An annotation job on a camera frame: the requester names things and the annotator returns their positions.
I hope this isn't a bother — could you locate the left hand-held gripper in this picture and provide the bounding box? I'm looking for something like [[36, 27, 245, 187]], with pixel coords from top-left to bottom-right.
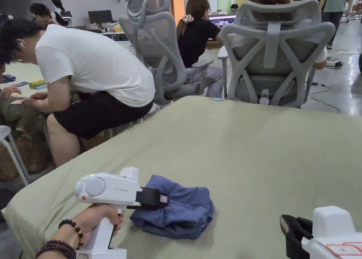
[[75, 167, 169, 259]]

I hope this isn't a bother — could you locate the black and white robot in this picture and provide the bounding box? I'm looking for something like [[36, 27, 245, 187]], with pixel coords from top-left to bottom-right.
[[51, 0, 75, 27]]

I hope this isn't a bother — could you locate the blue garment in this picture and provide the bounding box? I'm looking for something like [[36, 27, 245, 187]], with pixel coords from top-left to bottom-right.
[[129, 174, 215, 241]]

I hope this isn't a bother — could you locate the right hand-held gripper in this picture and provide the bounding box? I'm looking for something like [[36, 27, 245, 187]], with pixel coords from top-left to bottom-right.
[[280, 205, 362, 259]]

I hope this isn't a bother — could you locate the black monitor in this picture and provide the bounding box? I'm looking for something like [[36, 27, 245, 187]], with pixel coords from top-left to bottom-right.
[[87, 10, 114, 24]]

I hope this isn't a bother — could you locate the white round stool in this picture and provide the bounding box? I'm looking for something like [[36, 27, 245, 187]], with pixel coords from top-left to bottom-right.
[[0, 125, 29, 186]]

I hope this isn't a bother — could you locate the person's left hand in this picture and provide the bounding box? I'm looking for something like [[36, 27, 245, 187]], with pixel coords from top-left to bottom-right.
[[74, 203, 125, 249]]

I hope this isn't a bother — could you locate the bed with pale green sheet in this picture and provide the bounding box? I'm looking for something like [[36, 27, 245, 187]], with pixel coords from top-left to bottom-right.
[[1, 96, 362, 259]]

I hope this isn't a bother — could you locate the black floor cable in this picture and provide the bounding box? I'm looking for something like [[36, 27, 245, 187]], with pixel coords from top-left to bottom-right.
[[310, 83, 341, 113]]

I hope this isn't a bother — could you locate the grey mesh office chair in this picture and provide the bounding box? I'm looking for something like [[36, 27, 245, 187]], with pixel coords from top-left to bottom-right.
[[117, 0, 215, 105], [217, 0, 336, 106]]

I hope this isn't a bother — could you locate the person's left forearm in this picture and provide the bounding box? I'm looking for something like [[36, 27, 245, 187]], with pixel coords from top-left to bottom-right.
[[35, 219, 85, 259]]

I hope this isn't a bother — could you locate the table with pale green sheet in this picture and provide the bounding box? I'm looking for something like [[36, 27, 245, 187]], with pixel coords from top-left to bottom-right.
[[0, 61, 51, 104]]

